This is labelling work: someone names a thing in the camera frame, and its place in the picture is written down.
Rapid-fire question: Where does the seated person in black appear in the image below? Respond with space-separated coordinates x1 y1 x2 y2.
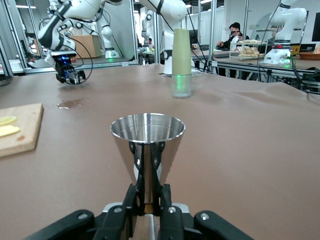
216 21 252 78

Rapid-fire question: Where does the green sleeved glass bottle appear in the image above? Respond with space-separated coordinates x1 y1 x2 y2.
171 28 193 99

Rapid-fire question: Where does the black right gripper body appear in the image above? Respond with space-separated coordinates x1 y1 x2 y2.
53 56 76 79

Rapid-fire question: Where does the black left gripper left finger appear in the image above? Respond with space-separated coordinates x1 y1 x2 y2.
24 183 140 240

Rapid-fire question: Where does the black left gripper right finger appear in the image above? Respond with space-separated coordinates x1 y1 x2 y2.
158 183 253 240

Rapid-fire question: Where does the brown table cover sheet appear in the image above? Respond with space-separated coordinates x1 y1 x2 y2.
0 63 320 240

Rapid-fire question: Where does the wooden cutting board with handle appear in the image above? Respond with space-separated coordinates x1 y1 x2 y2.
0 102 45 159

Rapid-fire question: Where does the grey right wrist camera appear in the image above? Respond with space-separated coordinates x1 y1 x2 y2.
49 50 77 59

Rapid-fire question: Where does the lemon slice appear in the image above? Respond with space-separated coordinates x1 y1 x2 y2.
0 115 18 127

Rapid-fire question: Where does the wire rack with bread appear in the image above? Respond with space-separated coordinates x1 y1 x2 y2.
229 39 266 62

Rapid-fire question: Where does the cardboard box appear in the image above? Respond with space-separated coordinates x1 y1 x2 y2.
67 34 103 60

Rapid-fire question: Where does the black monitor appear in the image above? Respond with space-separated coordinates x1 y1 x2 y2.
311 11 320 42

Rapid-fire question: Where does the steel double jigger cup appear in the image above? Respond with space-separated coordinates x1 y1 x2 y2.
109 112 186 240

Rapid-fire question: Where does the yellow plastic knife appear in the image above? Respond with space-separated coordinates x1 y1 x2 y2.
0 127 21 138

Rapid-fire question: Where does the wicker basket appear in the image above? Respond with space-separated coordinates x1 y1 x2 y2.
298 51 320 61

